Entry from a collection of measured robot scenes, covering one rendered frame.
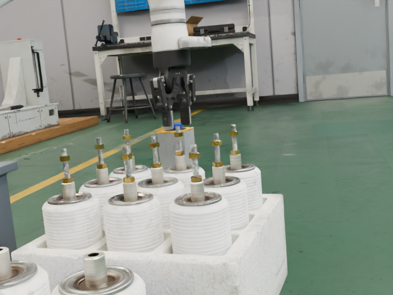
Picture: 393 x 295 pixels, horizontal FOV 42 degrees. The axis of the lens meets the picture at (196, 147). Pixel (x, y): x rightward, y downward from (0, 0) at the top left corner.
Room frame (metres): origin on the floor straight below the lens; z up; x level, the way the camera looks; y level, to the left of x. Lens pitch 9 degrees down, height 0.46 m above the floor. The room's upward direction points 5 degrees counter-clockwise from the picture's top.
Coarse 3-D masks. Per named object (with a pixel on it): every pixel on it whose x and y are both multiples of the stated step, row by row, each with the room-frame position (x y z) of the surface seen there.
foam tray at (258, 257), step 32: (256, 224) 0.87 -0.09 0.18; (32, 256) 0.81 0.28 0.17; (64, 256) 0.79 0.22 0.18; (128, 256) 0.76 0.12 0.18; (160, 256) 0.75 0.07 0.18; (192, 256) 0.74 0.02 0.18; (224, 256) 0.73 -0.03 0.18; (256, 256) 0.81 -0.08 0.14; (160, 288) 0.74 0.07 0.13; (192, 288) 0.72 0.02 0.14; (224, 288) 0.70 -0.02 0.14; (256, 288) 0.79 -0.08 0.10
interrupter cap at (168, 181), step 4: (144, 180) 0.96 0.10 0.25; (148, 180) 0.96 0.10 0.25; (164, 180) 0.96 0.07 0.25; (168, 180) 0.95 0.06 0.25; (172, 180) 0.94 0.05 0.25; (176, 180) 0.93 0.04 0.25; (140, 184) 0.92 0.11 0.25; (144, 184) 0.93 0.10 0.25; (148, 184) 0.92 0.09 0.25; (152, 184) 0.92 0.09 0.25; (156, 184) 0.92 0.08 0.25; (160, 184) 0.92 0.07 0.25; (164, 184) 0.91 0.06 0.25; (168, 184) 0.91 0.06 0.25; (172, 184) 0.92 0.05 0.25
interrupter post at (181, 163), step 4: (176, 156) 1.05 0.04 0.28; (180, 156) 1.05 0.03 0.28; (184, 156) 1.05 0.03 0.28; (176, 160) 1.05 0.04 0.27; (180, 160) 1.04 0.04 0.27; (184, 160) 1.05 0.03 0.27; (176, 164) 1.05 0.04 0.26; (180, 164) 1.04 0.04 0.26; (184, 164) 1.05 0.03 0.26; (176, 168) 1.05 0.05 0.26; (180, 168) 1.04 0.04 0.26; (184, 168) 1.05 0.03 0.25
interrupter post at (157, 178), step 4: (152, 168) 0.94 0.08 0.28; (156, 168) 0.93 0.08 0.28; (160, 168) 0.94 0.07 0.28; (152, 172) 0.94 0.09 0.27; (156, 172) 0.93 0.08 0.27; (160, 172) 0.94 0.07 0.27; (152, 176) 0.94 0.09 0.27; (156, 176) 0.93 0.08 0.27; (160, 176) 0.93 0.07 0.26; (152, 180) 0.94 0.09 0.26; (156, 180) 0.93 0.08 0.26; (160, 180) 0.93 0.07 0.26
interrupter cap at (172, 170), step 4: (188, 164) 1.09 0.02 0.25; (168, 168) 1.07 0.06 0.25; (172, 168) 1.07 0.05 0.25; (188, 168) 1.06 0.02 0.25; (192, 168) 1.04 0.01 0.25; (164, 172) 1.04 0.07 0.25; (168, 172) 1.03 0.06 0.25; (172, 172) 1.02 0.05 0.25; (176, 172) 1.02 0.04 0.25; (180, 172) 1.02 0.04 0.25; (184, 172) 1.02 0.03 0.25; (188, 172) 1.02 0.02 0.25
